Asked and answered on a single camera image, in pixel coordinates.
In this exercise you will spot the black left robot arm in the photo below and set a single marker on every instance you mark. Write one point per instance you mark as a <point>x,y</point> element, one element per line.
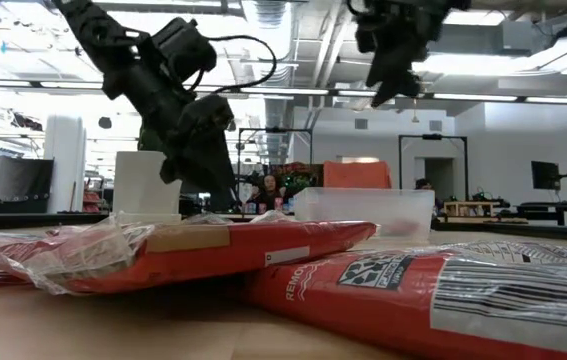
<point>128,65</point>

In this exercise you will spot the white column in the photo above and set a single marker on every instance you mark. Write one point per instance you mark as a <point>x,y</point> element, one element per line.
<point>65,165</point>

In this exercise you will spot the black metal rack frame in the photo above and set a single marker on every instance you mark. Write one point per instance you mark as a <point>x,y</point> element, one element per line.
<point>273,130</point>
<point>433,136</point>

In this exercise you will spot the grey wall vent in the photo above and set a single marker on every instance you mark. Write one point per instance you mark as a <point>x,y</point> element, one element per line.
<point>435,125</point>
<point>361,124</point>

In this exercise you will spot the orange cover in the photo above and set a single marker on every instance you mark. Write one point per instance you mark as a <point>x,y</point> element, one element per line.
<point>358,175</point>

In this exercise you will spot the black monitor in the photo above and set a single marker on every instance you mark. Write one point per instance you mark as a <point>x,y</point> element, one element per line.
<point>545,175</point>

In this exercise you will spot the wooden shelf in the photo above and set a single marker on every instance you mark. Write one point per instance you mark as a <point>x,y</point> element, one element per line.
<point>460,207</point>

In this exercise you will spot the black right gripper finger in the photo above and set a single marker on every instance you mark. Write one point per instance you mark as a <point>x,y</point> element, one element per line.
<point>400,85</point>
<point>379,76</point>

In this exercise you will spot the white plant pot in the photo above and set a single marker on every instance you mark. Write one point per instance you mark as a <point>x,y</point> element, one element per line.
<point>138,190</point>

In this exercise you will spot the green cactus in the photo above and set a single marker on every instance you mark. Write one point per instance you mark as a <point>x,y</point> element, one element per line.
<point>148,142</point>

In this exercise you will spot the black cloth screen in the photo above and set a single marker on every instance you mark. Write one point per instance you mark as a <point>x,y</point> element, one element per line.
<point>13,180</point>

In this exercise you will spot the person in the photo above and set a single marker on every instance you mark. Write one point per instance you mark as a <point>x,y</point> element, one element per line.
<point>269,187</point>
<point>425,186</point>

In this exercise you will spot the clear plastic basket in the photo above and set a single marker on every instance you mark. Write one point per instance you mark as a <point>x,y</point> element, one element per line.
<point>353,210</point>

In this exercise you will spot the black desk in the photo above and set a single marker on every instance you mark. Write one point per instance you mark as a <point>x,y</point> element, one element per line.
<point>553,207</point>

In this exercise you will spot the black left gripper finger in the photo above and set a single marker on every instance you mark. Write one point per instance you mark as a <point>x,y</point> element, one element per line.
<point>173,171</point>
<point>220,175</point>

